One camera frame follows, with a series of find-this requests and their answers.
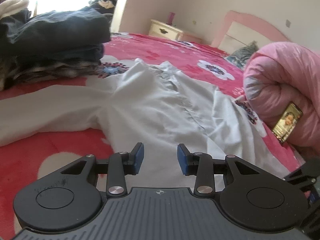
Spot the red floral blanket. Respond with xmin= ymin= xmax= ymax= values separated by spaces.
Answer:
xmin=1 ymin=33 xmax=301 ymax=239

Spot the pink cup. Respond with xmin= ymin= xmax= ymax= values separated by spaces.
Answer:
xmin=167 ymin=12 xmax=175 ymax=25

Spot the white shirt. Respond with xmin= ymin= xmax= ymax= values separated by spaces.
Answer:
xmin=1 ymin=59 xmax=289 ymax=187

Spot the cream folded clothes stack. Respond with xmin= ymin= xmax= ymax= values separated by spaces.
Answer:
xmin=0 ymin=0 xmax=29 ymax=19

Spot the cream nightstand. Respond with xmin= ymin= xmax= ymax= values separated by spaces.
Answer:
xmin=149 ymin=19 xmax=183 ymax=41

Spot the pink headboard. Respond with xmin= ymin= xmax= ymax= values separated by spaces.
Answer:
xmin=211 ymin=10 xmax=289 ymax=54

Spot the pink quilted jacket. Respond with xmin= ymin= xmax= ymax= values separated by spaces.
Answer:
xmin=243 ymin=42 xmax=319 ymax=157

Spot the floral pillow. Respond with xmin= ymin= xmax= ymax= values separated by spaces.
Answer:
xmin=225 ymin=41 xmax=259 ymax=70

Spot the smartphone with lit screen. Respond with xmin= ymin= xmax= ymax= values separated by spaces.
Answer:
xmin=272 ymin=101 xmax=303 ymax=144

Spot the dark folded clothes stack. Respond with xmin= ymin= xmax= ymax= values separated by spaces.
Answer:
xmin=1 ymin=7 xmax=111 ymax=90

